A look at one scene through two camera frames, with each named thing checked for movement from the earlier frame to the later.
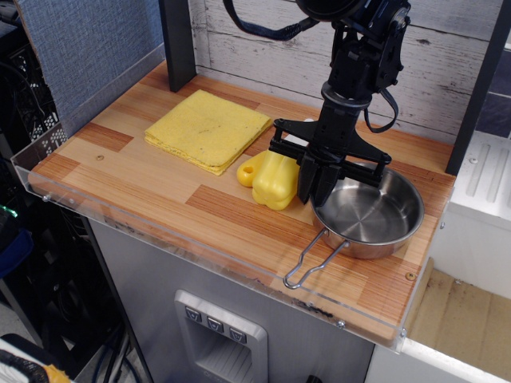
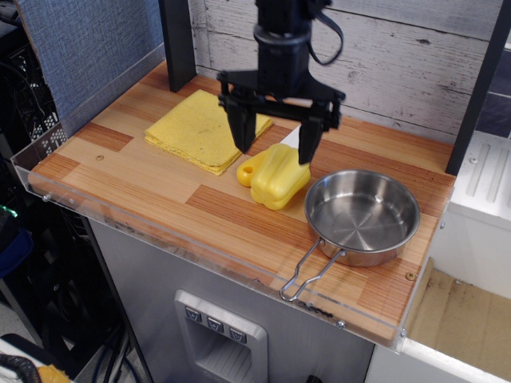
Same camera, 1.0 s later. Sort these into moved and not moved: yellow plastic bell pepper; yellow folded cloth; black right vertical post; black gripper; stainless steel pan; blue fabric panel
Moved: stainless steel pan; black gripper
Not moved: black right vertical post; yellow folded cloth; yellow plastic bell pepper; blue fabric panel
